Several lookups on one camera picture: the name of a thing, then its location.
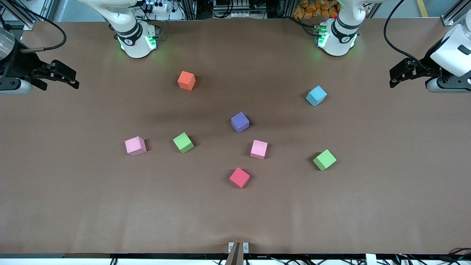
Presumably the blue foam cube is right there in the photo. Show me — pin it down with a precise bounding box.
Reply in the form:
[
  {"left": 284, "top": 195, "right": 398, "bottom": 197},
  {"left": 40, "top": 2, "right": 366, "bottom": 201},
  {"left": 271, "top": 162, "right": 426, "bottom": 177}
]
[{"left": 306, "top": 85, "right": 327, "bottom": 107}]

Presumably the light pink foam cube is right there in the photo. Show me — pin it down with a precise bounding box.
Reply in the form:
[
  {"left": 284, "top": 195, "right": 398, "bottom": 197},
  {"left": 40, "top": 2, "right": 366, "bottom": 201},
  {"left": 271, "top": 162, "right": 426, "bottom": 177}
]
[
  {"left": 125, "top": 136, "right": 147, "bottom": 156},
  {"left": 250, "top": 140, "right": 268, "bottom": 160}
]

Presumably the green foam cube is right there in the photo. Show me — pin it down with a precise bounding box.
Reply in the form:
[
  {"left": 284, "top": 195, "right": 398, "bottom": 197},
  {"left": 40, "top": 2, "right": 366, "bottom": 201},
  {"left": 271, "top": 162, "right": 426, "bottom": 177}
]
[
  {"left": 313, "top": 149, "right": 337, "bottom": 171},
  {"left": 173, "top": 132, "right": 194, "bottom": 154}
]

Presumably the purple foam cube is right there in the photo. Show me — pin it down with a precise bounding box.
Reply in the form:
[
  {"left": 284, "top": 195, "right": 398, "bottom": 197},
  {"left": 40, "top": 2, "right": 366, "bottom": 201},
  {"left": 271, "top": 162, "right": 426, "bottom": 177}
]
[{"left": 231, "top": 112, "right": 250, "bottom": 133}]

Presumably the bag of oranges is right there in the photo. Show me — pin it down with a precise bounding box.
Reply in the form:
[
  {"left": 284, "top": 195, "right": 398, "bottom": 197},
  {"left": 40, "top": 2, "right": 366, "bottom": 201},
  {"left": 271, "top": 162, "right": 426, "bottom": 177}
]
[{"left": 293, "top": 0, "right": 340, "bottom": 20}]

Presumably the white power strip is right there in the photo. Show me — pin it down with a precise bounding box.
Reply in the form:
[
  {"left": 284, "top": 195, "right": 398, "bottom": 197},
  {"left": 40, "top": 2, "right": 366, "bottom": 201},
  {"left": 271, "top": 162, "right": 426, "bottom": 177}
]
[{"left": 145, "top": 0, "right": 170, "bottom": 12}]

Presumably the orange foam cube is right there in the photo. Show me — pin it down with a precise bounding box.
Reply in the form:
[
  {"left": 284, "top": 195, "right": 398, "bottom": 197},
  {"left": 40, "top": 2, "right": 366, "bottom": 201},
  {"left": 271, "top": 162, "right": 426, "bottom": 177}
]
[{"left": 177, "top": 71, "right": 196, "bottom": 91}]

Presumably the brown table cover sheet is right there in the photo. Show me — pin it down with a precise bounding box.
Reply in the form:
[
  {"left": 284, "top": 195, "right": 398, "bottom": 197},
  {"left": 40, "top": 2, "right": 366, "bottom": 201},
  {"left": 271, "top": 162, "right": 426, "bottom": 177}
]
[{"left": 0, "top": 17, "right": 471, "bottom": 255}]

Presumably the black silver electronics unit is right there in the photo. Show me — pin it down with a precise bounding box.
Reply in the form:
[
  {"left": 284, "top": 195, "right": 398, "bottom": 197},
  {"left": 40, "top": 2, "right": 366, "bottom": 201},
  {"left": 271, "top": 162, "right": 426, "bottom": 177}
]
[{"left": 213, "top": 0, "right": 267, "bottom": 19}]

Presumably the red foam cube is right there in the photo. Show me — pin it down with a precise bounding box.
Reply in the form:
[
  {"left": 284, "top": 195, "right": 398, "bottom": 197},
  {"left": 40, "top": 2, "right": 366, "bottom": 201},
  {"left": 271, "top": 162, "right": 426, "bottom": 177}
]
[{"left": 229, "top": 167, "right": 250, "bottom": 189}]

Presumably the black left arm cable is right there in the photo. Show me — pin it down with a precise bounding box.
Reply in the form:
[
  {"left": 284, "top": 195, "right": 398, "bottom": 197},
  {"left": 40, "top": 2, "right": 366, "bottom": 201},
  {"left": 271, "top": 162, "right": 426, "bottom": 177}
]
[{"left": 383, "top": 0, "right": 429, "bottom": 63}]

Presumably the aluminium frame profile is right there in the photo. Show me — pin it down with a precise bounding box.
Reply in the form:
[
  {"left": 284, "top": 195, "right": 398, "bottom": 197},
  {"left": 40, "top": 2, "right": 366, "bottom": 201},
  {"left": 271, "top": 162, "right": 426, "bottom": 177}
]
[
  {"left": 440, "top": 0, "right": 471, "bottom": 26},
  {"left": 0, "top": 0, "right": 37, "bottom": 31}
]

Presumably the metal bracket with post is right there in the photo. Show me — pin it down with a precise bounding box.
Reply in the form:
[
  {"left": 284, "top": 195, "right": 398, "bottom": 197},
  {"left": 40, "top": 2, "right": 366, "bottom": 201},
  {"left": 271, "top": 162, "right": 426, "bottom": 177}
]
[{"left": 228, "top": 242, "right": 249, "bottom": 265}]

